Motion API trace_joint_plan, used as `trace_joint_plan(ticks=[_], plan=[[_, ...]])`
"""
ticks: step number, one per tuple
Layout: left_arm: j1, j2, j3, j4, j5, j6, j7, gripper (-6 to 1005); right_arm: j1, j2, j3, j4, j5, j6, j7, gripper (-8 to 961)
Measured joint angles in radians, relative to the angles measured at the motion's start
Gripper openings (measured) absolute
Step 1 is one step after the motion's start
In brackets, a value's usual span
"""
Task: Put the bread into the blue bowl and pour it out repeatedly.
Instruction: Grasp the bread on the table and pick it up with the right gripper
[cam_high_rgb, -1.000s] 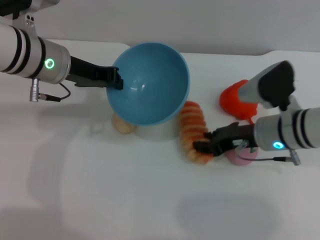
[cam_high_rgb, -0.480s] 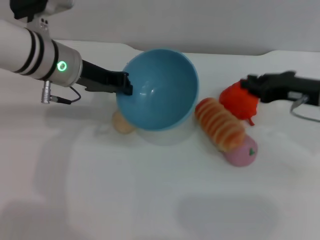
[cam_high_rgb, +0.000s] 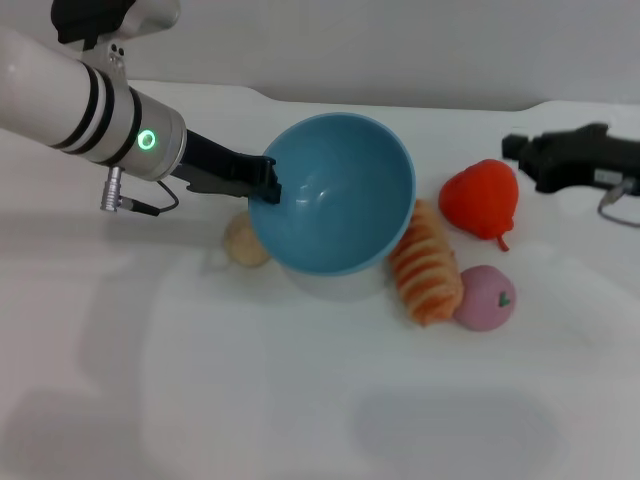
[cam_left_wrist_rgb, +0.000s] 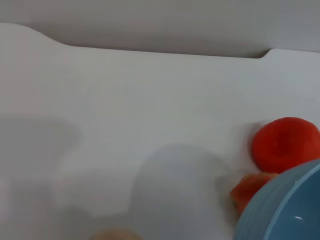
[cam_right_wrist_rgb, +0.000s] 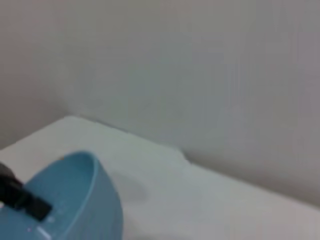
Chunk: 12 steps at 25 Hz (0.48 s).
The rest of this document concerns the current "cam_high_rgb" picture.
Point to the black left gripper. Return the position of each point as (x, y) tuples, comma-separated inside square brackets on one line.
[(220, 170)]

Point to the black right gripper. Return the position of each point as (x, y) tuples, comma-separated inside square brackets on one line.
[(585, 160)]

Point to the blue bowl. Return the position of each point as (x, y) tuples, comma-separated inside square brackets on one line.
[(340, 210)]

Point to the orange striped bread loaf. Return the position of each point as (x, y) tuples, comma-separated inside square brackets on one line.
[(427, 270)]

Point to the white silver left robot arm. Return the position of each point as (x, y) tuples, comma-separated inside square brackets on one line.
[(75, 110)]

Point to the beige round bun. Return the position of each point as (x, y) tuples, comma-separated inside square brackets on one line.
[(242, 245)]

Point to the red pear toy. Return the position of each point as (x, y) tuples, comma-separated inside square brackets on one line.
[(480, 200)]

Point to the pink apple toy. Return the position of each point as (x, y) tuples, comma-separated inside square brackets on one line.
[(482, 300)]

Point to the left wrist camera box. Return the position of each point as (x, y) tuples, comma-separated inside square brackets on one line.
[(100, 20)]

